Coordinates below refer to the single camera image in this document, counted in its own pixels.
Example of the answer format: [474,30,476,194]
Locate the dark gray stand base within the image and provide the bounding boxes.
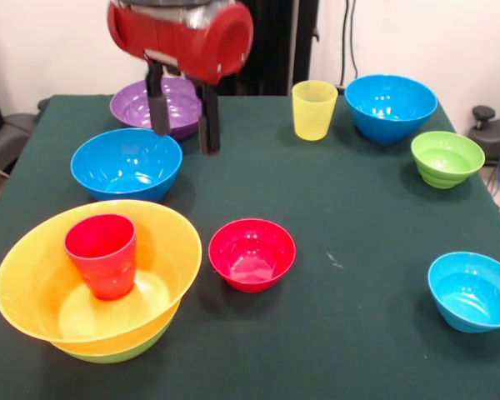
[0,112,38,174]

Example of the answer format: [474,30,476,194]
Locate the dark green tablecloth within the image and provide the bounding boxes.
[0,94,500,400]

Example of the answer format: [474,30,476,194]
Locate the small red bowl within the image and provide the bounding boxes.
[207,217,297,294]

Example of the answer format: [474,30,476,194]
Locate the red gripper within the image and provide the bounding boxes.
[107,0,255,157]

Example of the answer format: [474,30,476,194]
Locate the yellow cup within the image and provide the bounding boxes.
[292,80,340,142]

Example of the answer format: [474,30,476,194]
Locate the large purple bowl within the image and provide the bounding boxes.
[109,77,203,142]

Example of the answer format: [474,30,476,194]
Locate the black wall cable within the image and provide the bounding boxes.
[339,0,359,88]

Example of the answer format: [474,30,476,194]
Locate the black stand base with knob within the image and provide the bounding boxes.
[464,105,500,167]

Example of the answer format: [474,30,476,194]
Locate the small light blue bowl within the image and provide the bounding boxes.
[427,251,500,334]

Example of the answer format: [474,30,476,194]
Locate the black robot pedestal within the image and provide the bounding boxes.
[216,0,320,98]

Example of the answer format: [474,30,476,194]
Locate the large orange bowl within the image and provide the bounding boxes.
[0,199,203,356]

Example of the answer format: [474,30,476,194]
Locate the red cup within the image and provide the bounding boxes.
[64,213,138,302]

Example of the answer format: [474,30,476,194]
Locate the large green bowl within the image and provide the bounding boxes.
[66,320,173,364]

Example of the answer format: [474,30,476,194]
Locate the small green bowl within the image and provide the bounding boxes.
[410,130,486,190]

